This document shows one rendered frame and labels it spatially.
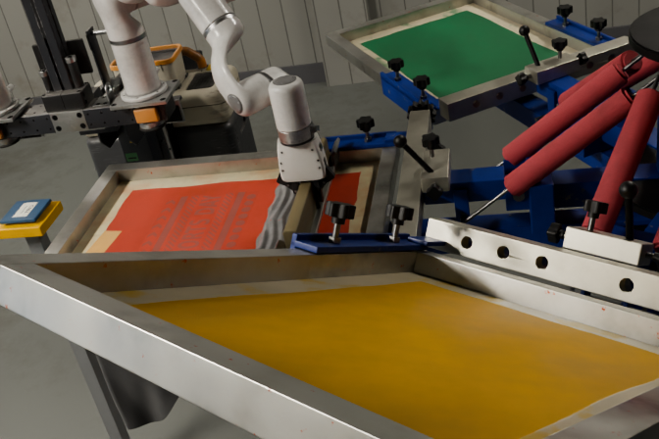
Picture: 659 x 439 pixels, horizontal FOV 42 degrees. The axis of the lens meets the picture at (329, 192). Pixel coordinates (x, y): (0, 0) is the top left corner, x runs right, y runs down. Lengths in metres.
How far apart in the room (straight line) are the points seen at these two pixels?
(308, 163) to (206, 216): 0.34
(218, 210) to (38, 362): 1.57
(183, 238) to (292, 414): 1.42
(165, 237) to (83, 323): 1.27
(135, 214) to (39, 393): 1.31
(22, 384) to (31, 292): 2.59
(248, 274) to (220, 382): 0.47
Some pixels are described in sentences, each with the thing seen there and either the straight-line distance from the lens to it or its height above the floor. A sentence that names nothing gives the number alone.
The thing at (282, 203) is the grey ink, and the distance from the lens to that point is 2.03.
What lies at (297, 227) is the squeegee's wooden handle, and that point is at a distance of 1.74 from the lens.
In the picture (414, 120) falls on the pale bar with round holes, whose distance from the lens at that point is 2.12.
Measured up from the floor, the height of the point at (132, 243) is 0.96.
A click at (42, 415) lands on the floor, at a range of 3.24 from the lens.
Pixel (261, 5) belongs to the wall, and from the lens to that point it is 5.05.
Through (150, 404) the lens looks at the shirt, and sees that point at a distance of 2.16.
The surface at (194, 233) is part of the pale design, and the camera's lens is 2.02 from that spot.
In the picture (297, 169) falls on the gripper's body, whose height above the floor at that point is 1.10.
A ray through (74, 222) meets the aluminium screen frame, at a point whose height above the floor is 0.99.
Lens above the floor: 1.97
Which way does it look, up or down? 30 degrees down
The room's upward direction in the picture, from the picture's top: 11 degrees counter-clockwise
